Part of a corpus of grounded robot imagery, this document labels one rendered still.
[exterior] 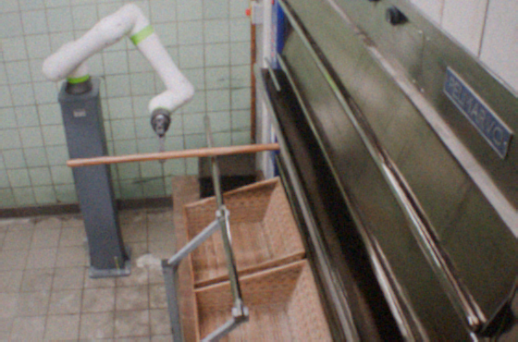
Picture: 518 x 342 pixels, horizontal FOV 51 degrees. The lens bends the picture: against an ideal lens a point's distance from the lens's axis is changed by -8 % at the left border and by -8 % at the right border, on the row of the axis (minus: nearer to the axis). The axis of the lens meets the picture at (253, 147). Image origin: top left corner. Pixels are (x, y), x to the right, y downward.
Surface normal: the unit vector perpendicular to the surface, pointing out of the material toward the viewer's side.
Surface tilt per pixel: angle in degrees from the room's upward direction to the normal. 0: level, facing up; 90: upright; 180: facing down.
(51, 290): 0
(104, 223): 90
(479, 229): 70
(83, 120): 90
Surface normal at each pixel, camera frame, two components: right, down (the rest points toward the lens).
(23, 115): 0.14, 0.52
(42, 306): 0.00, -0.85
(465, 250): -0.93, -0.22
